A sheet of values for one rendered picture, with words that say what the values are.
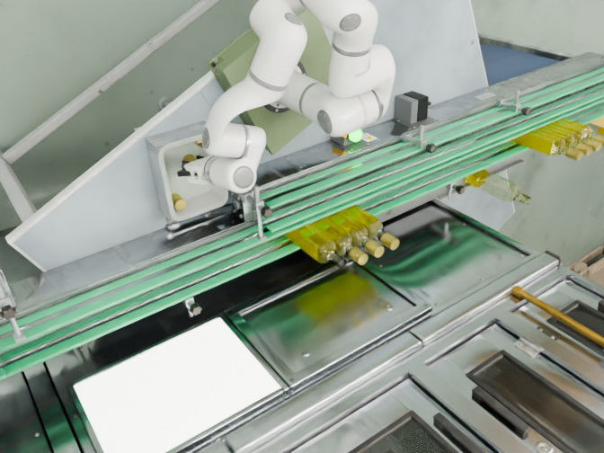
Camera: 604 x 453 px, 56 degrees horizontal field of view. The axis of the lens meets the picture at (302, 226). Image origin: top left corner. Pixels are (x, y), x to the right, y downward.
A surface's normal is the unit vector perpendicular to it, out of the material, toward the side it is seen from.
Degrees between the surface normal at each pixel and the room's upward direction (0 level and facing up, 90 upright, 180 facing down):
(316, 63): 1
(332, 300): 90
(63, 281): 90
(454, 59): 0
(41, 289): 90
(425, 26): 0
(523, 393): 90
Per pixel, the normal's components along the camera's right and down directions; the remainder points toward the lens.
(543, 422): -0.05, -0.84
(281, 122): 0.56, 0.44
